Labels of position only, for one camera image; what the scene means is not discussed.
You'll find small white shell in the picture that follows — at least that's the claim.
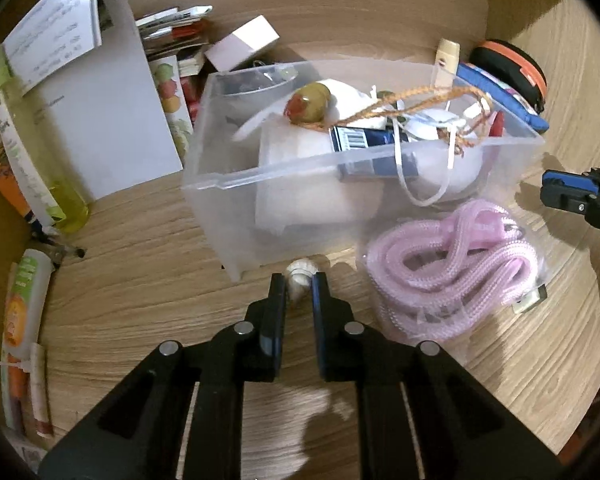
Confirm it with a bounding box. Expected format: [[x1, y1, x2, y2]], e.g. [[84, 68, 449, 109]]
[[286, 258, 315, 303]]

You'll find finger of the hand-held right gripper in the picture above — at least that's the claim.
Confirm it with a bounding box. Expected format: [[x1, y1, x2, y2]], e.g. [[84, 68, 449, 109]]
[[540, 167, 600, 250]]

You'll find bagged pink braided cable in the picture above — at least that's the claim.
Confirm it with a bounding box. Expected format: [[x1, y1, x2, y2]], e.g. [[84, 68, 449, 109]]
[[357, 199, 548, 343]]

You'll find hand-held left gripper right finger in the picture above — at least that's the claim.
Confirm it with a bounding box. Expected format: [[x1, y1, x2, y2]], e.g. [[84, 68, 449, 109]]
[[312, 271, 563, 480]]

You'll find white folded paper booklet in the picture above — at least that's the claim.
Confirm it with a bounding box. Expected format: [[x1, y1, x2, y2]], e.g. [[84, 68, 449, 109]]
[[35, 0, 183, 201]]

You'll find white green orange tube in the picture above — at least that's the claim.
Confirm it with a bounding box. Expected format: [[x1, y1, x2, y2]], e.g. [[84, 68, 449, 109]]
[[2, 249, 53, 361]]

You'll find blue patterned pouch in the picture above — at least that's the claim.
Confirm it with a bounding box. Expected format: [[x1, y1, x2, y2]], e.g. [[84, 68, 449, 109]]
[[455, 62, 550, 135]]

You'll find cream tube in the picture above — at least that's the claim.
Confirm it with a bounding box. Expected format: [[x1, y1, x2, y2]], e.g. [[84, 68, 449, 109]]
[[432, 38, 461, 93]]

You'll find orange braided cord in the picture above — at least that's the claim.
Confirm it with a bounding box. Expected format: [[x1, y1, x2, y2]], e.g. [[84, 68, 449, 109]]
[[325, 85, 496, 157]]

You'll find printed paper leaflet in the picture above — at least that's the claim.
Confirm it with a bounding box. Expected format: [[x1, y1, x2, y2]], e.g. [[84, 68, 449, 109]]
[[2, 0, 103, 92]]

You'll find red green ball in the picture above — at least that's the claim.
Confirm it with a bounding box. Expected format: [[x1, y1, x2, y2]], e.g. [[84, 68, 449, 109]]
[[285, 82, 333, 125]]

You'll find orange printed box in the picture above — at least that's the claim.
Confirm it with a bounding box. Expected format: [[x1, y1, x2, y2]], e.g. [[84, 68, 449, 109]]
[[0, 137, 33, 218]]

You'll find black orange zip case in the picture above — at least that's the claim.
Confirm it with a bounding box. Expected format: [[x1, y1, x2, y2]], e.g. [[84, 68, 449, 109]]
[[467, 40, 548, 113]]

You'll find dark blue box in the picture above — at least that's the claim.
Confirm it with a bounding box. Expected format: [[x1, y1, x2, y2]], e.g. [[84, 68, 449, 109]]
[[330, 126, 421, 180]]

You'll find wooden desktop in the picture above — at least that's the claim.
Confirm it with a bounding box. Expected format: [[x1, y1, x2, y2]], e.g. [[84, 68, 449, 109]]
[[0, 35, 600, 480]]

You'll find yellow-green liquid bottle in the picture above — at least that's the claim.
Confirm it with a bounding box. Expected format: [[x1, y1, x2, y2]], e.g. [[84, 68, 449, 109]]
[[0, 45, 91, 235]]

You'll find clear plastic storage bin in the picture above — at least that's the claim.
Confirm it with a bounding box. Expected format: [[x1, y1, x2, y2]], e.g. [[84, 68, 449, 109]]
[[181, 60, 546, 282]]

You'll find white pink small box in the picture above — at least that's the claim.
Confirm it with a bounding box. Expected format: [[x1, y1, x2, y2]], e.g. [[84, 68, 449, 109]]
[[204, 15, 281, 72]]

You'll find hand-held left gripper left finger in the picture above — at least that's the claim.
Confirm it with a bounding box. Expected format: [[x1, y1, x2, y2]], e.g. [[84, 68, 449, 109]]
[[39, 272, 287, 480]]

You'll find white cup face mask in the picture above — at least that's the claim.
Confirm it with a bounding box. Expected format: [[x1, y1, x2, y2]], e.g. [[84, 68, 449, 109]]
[[395, 107, 486, 207]]

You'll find paper roll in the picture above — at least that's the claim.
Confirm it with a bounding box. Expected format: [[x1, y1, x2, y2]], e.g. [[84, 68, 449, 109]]
[[255, 120, 386, 233]]

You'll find pile of colourful packets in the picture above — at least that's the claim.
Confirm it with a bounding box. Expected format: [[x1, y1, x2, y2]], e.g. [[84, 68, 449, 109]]
[[135, 5, 213, 162]]

